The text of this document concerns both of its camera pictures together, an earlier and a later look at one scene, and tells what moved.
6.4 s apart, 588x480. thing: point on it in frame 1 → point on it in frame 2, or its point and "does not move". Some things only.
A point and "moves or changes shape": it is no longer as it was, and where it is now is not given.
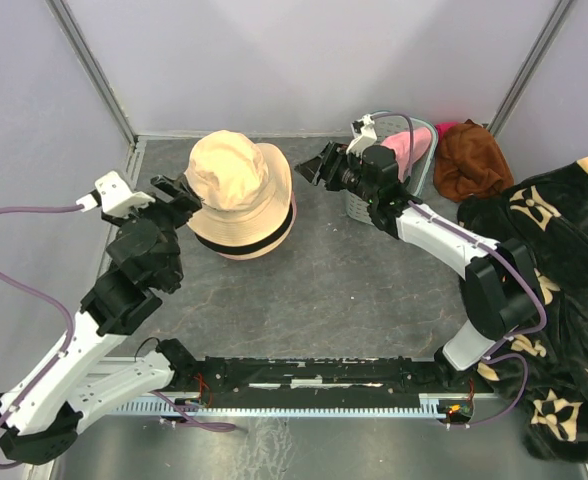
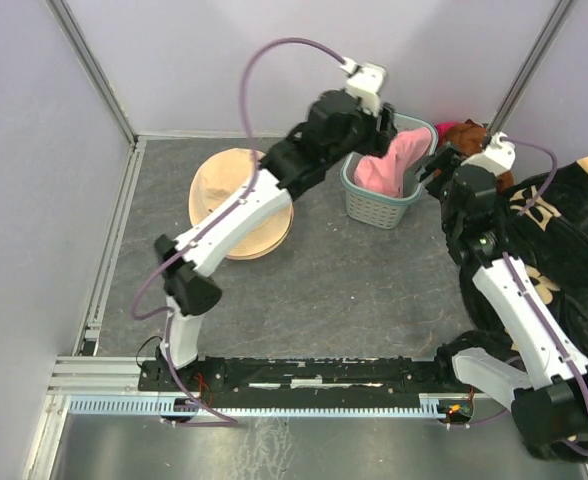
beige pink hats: [246, 190] moves or changes shape
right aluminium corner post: [525, 74] does not move
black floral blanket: [565, 215] does not move
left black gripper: [184, 204] → [378, 142]
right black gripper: [335, 156] → [446, 161]
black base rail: [320, 378] does not move
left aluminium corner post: [98, 76] does not move
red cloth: [441, 128] does not move
